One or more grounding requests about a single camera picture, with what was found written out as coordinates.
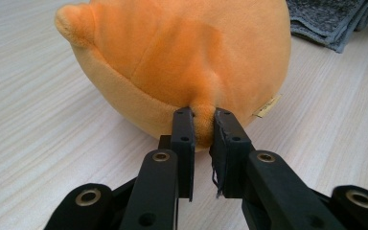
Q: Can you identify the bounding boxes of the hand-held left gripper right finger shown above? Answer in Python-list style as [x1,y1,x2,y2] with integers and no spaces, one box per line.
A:
[208,107,257,199]

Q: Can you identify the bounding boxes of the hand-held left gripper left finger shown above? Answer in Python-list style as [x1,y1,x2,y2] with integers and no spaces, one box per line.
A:
[158,106,196,202]

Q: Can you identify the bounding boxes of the orange plush toy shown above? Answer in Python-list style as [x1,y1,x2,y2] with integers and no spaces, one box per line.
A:
[55,0,292,152]

